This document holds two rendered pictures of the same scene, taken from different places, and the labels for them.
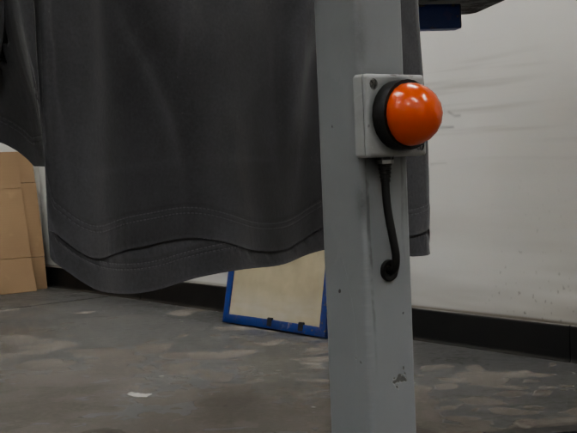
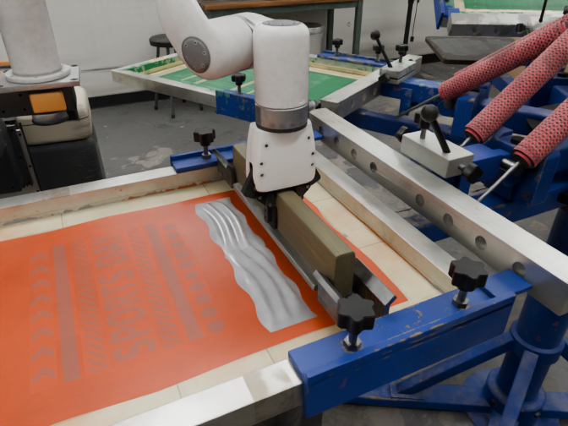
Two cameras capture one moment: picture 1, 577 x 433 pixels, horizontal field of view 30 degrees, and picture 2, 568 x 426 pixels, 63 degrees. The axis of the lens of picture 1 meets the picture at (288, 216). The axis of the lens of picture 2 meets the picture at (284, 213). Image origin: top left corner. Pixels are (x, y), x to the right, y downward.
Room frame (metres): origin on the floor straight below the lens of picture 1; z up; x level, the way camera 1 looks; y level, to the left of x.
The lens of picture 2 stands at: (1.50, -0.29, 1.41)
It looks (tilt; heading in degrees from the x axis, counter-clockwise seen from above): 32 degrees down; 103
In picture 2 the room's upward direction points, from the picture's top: straight up
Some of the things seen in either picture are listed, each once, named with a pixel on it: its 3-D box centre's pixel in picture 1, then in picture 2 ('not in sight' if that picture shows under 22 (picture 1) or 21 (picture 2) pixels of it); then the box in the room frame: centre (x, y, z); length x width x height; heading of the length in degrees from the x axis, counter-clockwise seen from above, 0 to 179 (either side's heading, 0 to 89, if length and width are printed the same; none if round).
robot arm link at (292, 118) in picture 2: not in sight; (286, 110); (1.36, 0.34, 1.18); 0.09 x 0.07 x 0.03; 38
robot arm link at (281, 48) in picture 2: not in sight; (263, 57); (1.32, 0.36, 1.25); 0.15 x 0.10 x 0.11; 159
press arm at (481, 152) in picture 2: not in sight; (454, 168); (1.63, 0.56, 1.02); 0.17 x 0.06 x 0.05; 38
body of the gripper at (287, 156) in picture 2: not in sight; (281, 150); (1.35, 0.33, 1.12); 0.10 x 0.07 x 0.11; 38
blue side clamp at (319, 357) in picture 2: not in sight; (405, 339); (1.56, 0.14, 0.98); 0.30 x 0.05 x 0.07; 38
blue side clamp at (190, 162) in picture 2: not in sight; (243, 161); (1.21, 0.58, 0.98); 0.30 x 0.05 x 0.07; 38
